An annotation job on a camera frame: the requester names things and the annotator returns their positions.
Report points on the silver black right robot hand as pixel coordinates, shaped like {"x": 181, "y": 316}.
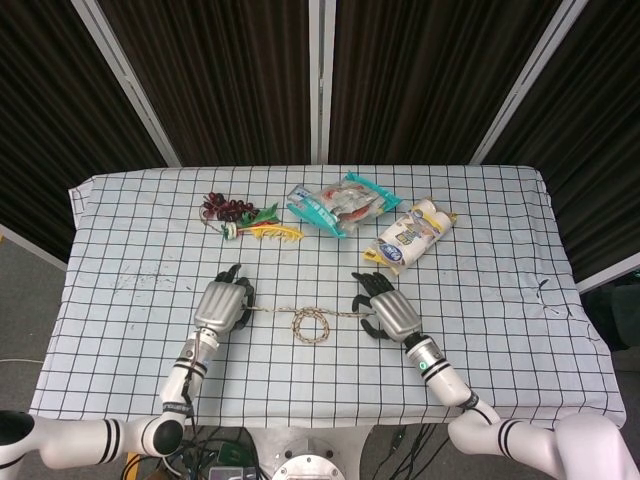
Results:
{"x": 395, "y": 315}

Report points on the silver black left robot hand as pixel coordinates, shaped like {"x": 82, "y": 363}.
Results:
{"x": 220, "y": 305}

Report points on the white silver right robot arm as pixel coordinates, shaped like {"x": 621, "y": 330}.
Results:
{"x": 445, "y": 375}

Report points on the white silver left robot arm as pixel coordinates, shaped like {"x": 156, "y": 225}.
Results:
{"x": 182, "y": 370}

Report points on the white roll multipack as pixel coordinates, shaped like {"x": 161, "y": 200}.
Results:
{"x": 410, "y": 237}

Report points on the dark red fake grapes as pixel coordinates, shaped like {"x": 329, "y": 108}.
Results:
{"x": 230, "y": 207}

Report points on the white black-checked tablecloth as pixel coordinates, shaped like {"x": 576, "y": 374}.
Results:
{"x": 320, "y": 380}

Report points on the teal clear snack bag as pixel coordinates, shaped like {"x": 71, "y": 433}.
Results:
{"x": 345, "y": 205}

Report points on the green circuit board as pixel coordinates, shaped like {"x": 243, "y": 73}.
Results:
{"x": 231, "y": 453}

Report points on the white silver robot torso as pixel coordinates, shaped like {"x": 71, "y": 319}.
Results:
{"x": 305, "y": 460}

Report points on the dark ribbed partition panel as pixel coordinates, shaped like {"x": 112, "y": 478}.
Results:
{"x": 590, "y": 125}
{"x": 425, "y": 75}
{"x": 50, "y": 125}
{"x": 225, "y": 75}

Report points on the white partition base rail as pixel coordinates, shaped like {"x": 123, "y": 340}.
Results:
{"x": 30, "y": 245}
{"x": 610, "y": 272}

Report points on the white partition frame post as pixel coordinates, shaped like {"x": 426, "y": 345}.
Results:
{"x": 532, "y": 75}
{"x": 124, "y": 75}
{"x": 321, "y": 75}

